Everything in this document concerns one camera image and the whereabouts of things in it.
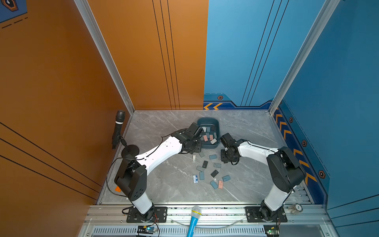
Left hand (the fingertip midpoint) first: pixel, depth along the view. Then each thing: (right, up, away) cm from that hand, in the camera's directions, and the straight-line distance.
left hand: (199, 145), depth 86 cm
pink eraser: (+5, +3, +16) cm, 17 cm away
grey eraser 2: (+1, -15, +4) cm, 15 cm away
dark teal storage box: (+8, +14, +23) cm, 28 cm away
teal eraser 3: (+16, -19, -1) cm, 25 cm away
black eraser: (+11, +9, +23) cm, 27 cm away
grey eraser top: (+2, -7, +9) cm, 12 cm away
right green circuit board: (+35, -39, -15) cm, 54 cm away
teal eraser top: (+9, -8, +9) cm, 15 cm away
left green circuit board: (-26, -38, -15) cm, 49 cm away
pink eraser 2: (+9, +3, +17) cm, 19 cm away
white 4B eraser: (+5, +9, +23) cm, 25 cm away
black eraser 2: (+4, -13, +6) cm, 14 cm away
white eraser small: (-3, -9, +8) cm, 12 cm away
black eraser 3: (+9, -17, +2) cm, 19 cm away
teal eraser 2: (+2, -18, +1) cm, 18 cm away
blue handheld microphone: (-2, -30, -15) cm, 34 cm away
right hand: (+17, -10, +9) cm, 21 cm away
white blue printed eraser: (-2, -19, -1) cm, 19 cm away
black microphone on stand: (-44, +5, -7) cm, 45 cm away
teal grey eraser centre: (+12, -13, +6) cm, 18 cm away
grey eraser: (+12, +5, +17) cm, 21 cm away
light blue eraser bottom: (+8, -22, -2) cm, 23 cm away
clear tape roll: (+46, -28, -16) cm, 56 cm away
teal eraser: (+7, +9, +21) cm, 24 cm away
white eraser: (+11, +1, +14) cm, 17 cm away
